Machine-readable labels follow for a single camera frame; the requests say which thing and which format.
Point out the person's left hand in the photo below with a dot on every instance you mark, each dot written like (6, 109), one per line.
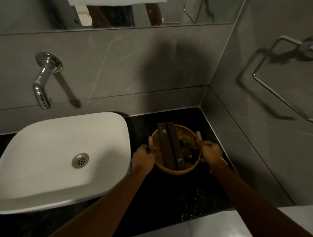
(143, 160)

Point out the person's right hand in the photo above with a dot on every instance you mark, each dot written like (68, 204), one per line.
(211, 152)

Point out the person's left thumb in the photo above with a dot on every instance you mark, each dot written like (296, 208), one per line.
(151, 142)

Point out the person's right thumb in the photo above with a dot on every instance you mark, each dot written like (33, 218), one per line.
(198, 138)

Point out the round woven wicker basket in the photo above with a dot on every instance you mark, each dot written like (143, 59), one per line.
(176, 171)

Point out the person's right forearm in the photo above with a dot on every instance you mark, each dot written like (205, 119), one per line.
(254, 202)

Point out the person's left forearm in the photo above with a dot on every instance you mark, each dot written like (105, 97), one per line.
(105, 207)

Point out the small green item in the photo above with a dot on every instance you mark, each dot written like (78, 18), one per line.
(187, 142)

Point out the long dark brown box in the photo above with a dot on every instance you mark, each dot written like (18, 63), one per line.
(177, 146)
(167, 149)

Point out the small dark bottle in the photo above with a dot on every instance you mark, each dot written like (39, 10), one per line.
(189, 155)

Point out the round metal sink drain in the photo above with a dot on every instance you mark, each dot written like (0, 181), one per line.
(80, 160)

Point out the white ceramic sink basin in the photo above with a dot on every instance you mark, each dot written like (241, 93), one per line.
(49, 151)

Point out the chrome wall faucet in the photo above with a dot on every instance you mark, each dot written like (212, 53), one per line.
(44, 78)

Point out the wall mirror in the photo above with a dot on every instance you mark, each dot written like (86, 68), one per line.
(171, 12)

